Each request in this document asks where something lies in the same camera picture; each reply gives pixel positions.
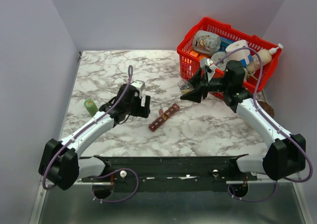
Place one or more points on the black metal base frame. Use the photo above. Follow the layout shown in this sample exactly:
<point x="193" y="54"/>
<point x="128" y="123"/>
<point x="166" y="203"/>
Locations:
<point x="172" y="174"/>

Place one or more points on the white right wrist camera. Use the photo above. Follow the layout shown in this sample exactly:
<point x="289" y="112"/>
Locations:
<point x="207" y="65"/>

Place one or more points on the brown round object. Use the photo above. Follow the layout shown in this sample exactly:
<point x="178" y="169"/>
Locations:
<point x="267" y="108"/>

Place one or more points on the red plastic basket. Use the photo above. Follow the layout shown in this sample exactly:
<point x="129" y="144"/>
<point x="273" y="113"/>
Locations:
<point x="265" y="54"/>

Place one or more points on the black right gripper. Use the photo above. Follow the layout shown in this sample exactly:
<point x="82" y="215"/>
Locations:
<point x="195" y="95"/>

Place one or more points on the grey wrapped printed paper roll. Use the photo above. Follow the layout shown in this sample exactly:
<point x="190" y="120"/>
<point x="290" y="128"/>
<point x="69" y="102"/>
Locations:
<point x="206" y="42"/>

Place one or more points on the orange snack box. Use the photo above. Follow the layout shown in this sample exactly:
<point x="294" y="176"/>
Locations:
<point x="194" y="53"/>

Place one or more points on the clear bottle yellow pills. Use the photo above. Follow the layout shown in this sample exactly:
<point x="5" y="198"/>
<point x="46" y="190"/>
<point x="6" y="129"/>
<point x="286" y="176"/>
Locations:
<point x="185" y="86"/>

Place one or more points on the grey wrapped small paper roll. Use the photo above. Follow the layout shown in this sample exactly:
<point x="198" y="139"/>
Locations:
<point x="217" y="57"/>

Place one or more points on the red weekly pill organizer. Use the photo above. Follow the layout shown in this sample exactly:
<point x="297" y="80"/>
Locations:
<point x="163" y="117"/>

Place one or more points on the orange ball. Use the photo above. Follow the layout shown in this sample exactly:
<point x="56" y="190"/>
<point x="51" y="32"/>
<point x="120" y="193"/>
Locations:
<point x="202" y="57"/>

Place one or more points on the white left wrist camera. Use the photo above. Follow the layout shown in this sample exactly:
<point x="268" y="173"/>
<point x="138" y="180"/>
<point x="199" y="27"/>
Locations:
<point x="139" y="85"/>

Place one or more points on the blue box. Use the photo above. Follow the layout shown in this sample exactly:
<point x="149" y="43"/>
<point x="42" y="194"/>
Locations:
<point x="225" y="42"/>

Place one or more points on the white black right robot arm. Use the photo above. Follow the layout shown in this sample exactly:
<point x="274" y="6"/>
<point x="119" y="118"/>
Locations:
<point x="285" y="154"/>

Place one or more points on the white toilet roll blue tape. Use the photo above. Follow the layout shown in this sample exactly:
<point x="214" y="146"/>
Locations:
<point x="237" y="51"/>

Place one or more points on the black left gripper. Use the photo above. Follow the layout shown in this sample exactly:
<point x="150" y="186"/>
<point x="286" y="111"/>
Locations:
<point x="142" y="112"/>

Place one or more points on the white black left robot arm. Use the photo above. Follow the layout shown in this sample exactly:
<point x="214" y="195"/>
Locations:
<point x="61" y="161"/>

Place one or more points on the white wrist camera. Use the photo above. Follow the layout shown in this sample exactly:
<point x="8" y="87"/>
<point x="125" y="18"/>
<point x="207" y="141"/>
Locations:
<point x="139" y="85"/>
<point x="207" y="65"/>

